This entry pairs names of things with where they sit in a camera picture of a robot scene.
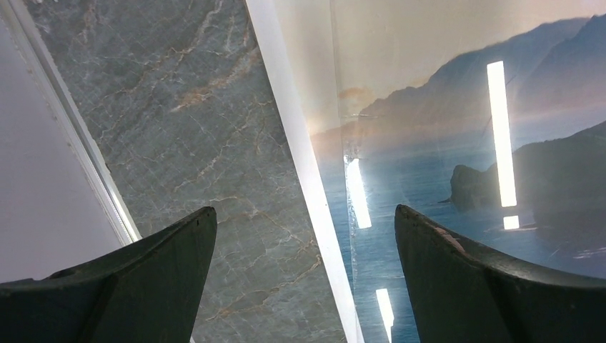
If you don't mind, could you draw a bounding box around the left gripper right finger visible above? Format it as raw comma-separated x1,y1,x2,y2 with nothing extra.
394,204,605,342

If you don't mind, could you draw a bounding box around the aluminium rail frame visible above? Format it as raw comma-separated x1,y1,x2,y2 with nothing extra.
1,1,141,246

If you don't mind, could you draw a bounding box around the landscape photo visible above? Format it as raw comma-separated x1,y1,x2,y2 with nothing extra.
244,0,606,343

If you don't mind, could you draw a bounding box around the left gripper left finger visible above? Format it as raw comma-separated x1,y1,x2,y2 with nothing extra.
1,207,217,342

